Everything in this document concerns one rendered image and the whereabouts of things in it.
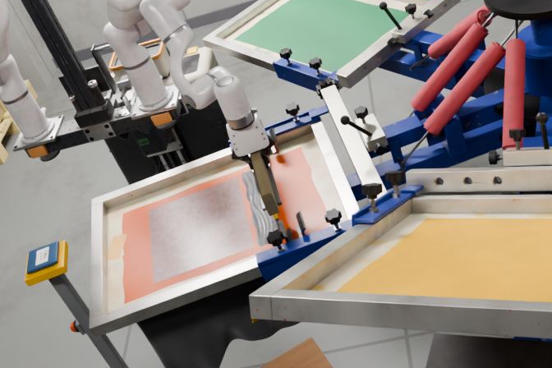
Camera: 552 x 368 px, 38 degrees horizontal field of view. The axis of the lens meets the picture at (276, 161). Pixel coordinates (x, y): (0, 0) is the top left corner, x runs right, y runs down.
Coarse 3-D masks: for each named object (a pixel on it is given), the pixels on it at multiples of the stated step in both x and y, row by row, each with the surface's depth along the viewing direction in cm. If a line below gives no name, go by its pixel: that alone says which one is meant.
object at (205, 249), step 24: (312, 192) 235; (240, 216) 237; (288, 216) 230; (312, 216) 226; (168, 240) 238; (192, 240) 235; (216, 240) 232; (240, 240) 228; (144, 264) 233; (168, 264) 230; (192, 264) 227; (216, 264) 223; (144, 288) 225
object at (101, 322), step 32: (320, 128) 252; (224, 160) 258; (128, 192) 258; (96, 224) 250; (96, 256) 238; (96, 288) 226; (192, 288) 214; (224, 288) 215; (96, 320) 216; (128, 320) 215
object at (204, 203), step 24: (288, 168) 247; (192, 192) 253; (216, 192) 249; (240, 192) 245; (288, 192) 238; (144, 216) 252; (168, 216) 247; (192, 216) 244; (216, 216) 240; (144, 240) 242
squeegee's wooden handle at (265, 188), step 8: (256, 152) 226; (256, 160) 223; (256, 168) 221; (264, 168) 220; (256, 176) 218; (264, 176) 217; (264, 184) 214; (264, 192) 212; (272, 192) 214; (264, 200) 212; (272, 200) 212; (272, 208) 214
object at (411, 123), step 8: (408, 120) 232; (416, 120) 231; (384, 128) 233; (392, 128) 232; (400, 128) 231; (408, 128) 229; (416, 128) 229; (392, 136) 229; (400, 136) 229; (408, 136) 230; (416, 136) 230; (400, 144) 231; (408, 144) 231; (368, 152) 231; (384, 152) 232
